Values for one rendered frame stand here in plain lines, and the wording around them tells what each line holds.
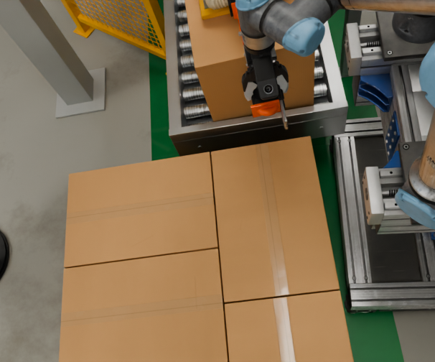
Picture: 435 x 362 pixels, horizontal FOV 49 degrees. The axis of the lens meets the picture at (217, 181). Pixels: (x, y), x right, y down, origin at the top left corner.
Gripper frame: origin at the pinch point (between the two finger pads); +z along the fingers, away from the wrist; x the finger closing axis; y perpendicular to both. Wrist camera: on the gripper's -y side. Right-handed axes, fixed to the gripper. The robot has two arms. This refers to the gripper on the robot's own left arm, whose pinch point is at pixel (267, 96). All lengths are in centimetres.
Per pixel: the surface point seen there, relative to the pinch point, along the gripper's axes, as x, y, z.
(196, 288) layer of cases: 36, -32, 60
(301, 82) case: -15, 30, 41
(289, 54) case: -11.4, 30.2, 23.5
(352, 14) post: -49, 79, 67
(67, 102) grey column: 108, 100, 110
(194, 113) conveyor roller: 28, 41, 60
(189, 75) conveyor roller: 27, 60, 59
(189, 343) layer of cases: 40, -50, 60
